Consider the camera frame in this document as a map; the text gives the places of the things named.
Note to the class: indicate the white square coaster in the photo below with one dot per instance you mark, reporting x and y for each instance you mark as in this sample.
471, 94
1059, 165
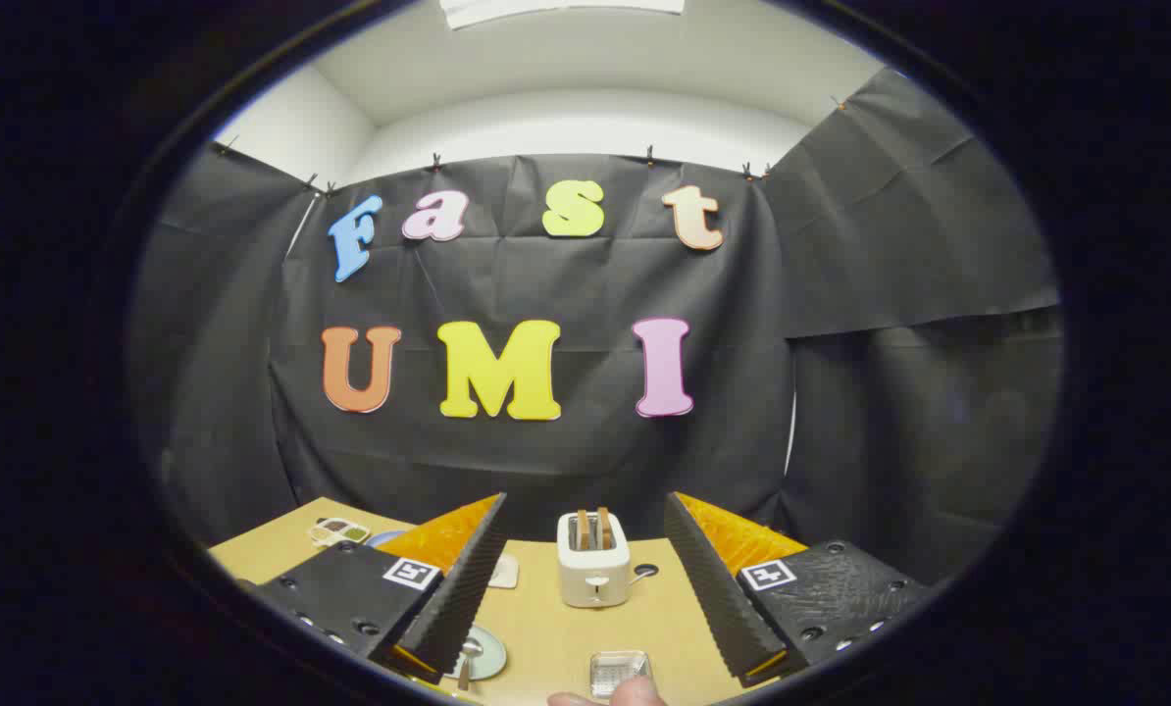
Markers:
505, 572

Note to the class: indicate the blue plate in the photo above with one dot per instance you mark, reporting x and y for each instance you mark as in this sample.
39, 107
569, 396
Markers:
385, 538

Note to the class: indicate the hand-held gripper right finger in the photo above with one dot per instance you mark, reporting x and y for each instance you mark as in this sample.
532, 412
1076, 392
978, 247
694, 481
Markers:
713, 598

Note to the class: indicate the light green plate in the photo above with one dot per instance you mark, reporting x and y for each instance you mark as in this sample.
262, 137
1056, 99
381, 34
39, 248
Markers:
492, 655

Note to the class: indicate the metal mesh basket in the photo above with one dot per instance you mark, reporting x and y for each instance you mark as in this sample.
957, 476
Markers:
620, 670

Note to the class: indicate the white divided sauce dish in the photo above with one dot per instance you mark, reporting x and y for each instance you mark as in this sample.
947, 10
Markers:
338, 531

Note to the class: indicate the white toaster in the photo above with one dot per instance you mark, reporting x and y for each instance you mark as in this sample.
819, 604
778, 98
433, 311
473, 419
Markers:
593, 574

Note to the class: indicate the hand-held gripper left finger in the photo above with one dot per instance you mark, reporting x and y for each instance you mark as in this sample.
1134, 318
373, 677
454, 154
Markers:
468, 588

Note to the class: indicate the toast slice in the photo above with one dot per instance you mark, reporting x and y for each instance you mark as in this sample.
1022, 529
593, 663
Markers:
605, 528
583, 529

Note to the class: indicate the ceiling light panel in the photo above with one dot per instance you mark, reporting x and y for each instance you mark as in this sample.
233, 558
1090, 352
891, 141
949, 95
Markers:
561, 8

